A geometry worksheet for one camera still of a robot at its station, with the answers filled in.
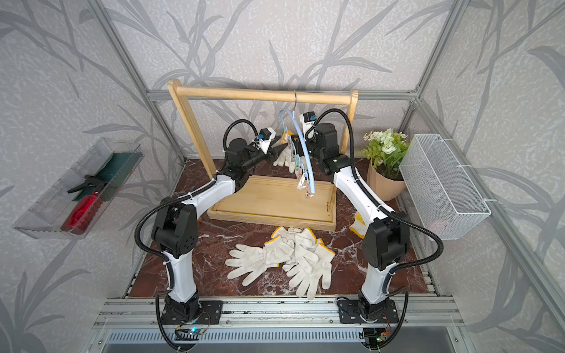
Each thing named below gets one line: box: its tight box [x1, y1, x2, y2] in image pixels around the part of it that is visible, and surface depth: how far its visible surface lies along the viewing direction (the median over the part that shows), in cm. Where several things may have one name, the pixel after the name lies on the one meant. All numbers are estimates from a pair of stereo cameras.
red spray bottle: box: [61, 175, 106, 236], surface depth 61 cm
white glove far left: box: [225, 235, 295, 287], surface depth 86 cm
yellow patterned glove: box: [348, 211, 368, 240], surface depth 96 cm
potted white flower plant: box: [357, 128, 411, 201], surface depth 87 cm
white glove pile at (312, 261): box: [270, 226, 336, 300], surface depth 84 cm
